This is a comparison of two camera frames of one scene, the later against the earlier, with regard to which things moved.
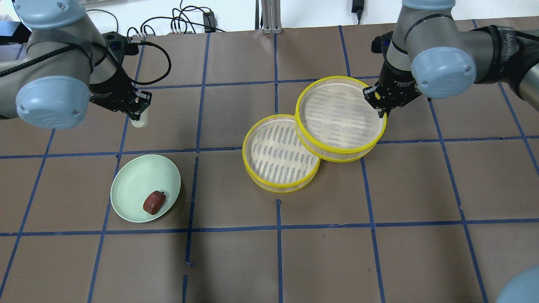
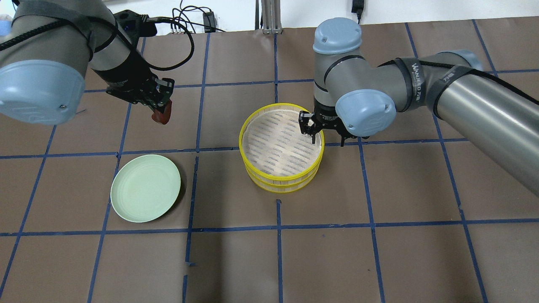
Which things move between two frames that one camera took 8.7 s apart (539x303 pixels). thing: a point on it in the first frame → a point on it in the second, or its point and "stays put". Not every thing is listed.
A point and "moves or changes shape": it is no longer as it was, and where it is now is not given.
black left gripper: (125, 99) → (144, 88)
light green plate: (136, 179) stays put
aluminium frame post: (270, 17) stays put
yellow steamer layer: (335, 122) moves or changes shape
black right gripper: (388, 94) → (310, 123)
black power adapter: (209, 19) stays put
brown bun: (153, 202) → (163, 117)
